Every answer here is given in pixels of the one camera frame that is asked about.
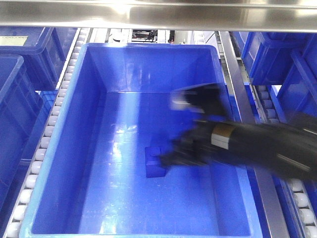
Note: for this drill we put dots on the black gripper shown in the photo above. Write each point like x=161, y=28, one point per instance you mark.
x=192, y=148

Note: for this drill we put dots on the blue plastic bottle-shaped part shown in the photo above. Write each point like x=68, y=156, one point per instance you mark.
x=153, y=166

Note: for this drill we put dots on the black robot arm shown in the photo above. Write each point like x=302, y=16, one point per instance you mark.
x=288, y=150

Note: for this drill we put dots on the right steel roller shelf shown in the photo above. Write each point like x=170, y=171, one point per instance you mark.
x=286, y=207

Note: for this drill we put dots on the large blue central bin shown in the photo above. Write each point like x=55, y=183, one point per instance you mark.
x=114, y=118

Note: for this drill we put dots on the blue bin right far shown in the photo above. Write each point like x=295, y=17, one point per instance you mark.
x=267, y=55

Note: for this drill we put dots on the blue bin right near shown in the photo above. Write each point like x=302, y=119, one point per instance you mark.
x=297, y=95

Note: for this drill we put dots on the blue bin left far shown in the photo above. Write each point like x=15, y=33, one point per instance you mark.
x=44, y=50

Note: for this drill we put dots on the blue bin left near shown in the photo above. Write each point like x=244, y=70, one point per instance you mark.
x=19, y=109

